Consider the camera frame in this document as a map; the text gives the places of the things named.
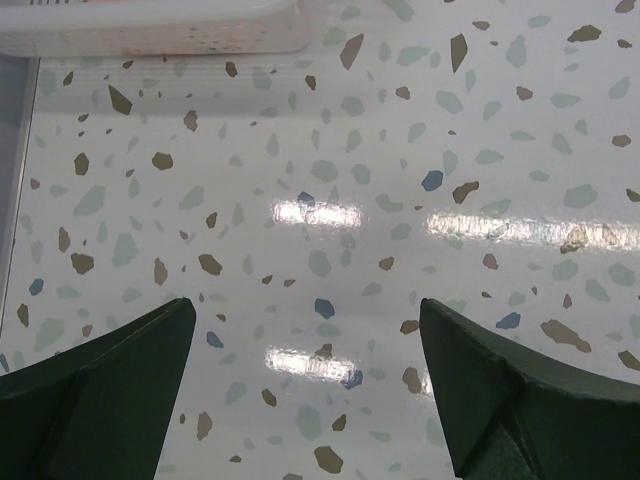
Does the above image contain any white plastic laundry basket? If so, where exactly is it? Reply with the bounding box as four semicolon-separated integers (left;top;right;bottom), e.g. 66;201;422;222
1;1;311;58

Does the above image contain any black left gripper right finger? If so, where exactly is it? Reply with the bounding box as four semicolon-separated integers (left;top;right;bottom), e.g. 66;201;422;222
419;298;639;479

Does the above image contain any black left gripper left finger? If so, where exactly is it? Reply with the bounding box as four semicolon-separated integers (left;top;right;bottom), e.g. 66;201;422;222
1;298;196;479

